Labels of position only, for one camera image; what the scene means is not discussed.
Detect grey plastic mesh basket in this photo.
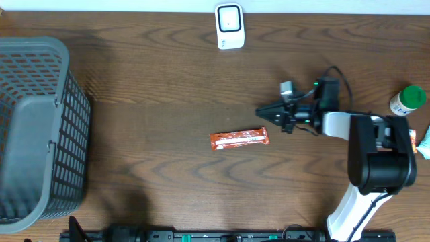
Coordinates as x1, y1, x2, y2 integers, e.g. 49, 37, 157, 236
1, 37, 91, 234

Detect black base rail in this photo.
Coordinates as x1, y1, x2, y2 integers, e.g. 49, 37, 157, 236
59, 229, 398, 242

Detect orange red candy bar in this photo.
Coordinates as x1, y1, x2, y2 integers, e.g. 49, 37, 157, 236
210, 127, 270, 151

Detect green lid jar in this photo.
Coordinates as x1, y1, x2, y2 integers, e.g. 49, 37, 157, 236
389, 85, 427, 116

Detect teal white wipes packet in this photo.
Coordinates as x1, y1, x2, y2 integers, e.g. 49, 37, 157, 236
417, 127, 430, 160

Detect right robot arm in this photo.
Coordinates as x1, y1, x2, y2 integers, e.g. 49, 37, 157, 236
255, 76, 417, 241

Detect white barcode scanner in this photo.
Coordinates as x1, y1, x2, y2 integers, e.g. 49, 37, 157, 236
214, 3, 245, 50

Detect small orange snack packet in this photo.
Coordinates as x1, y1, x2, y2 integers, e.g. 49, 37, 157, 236
408, 129, 417, 153

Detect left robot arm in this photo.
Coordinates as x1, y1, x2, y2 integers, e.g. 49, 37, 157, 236
59, 216, 147, 242

